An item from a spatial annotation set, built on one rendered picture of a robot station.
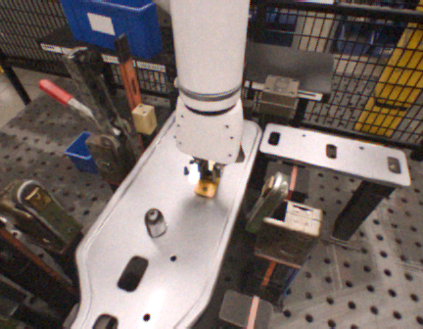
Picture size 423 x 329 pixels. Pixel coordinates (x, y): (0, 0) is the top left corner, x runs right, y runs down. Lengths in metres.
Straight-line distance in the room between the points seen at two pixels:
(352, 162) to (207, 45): 0.41
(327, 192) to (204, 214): 0.56
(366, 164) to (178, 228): 0.39
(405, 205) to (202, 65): 0.84
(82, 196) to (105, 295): 0.55
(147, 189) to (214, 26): 0.32
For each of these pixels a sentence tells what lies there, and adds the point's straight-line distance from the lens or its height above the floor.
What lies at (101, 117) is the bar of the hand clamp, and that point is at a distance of 0.50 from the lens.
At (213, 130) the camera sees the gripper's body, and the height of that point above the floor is 1.15.
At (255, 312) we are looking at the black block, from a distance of 0.42.
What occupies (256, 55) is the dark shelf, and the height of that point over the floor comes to 1.03.
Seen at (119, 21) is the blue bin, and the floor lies 1.12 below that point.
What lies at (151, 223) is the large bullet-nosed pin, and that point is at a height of 1.04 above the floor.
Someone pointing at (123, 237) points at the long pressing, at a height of 1.00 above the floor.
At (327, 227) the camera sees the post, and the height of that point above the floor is 0.70.
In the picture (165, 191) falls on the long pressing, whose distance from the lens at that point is 0.50.
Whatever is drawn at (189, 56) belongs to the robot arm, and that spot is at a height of 1.26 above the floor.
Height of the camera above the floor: 1.40
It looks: 48 degrees down
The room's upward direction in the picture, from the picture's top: straight up
